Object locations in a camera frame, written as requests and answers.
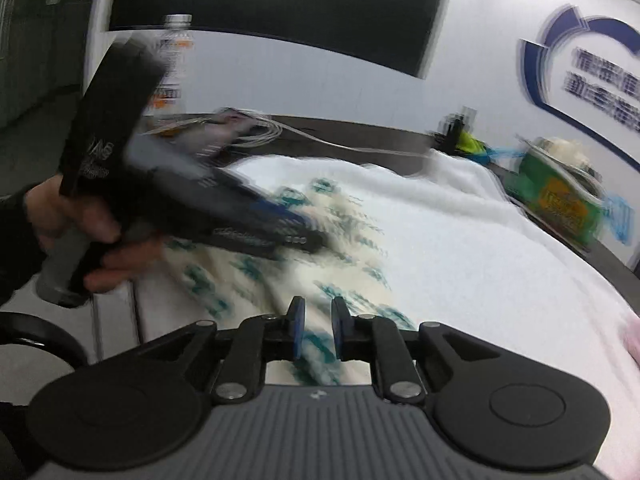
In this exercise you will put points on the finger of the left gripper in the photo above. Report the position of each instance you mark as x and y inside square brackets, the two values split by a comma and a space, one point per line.
[285, 239]
[280, 212]

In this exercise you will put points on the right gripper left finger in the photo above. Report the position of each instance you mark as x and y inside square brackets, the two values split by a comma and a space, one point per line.
[245, 352]

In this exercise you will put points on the plastic drink bottle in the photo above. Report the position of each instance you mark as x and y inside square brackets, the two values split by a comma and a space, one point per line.
[174, 46]

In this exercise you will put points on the green zipper bag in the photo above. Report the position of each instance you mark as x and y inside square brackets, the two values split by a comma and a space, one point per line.
[571, 201]

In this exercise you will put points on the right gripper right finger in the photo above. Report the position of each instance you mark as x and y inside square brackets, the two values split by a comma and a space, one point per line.
[388, 350]

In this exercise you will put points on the pink garment blue trim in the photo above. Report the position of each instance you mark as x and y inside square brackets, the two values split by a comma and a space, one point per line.
[631, 338]

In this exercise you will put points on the black wall screen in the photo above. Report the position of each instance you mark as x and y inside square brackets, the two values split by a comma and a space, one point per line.
[390, 33]

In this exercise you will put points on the person left hand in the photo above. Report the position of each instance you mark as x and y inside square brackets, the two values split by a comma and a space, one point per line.
[51, 214]

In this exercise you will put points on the white terry towel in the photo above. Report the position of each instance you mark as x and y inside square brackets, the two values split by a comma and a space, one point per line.
[460, 253]

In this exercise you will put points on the cream green-flower garment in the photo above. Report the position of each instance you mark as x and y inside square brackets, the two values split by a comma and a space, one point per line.
[231, 286]

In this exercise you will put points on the yellow-green object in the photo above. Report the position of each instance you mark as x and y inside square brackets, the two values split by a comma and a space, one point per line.
[467, 144]

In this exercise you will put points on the black walkie-talkie charger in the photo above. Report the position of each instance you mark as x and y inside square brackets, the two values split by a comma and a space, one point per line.
[445, 139]

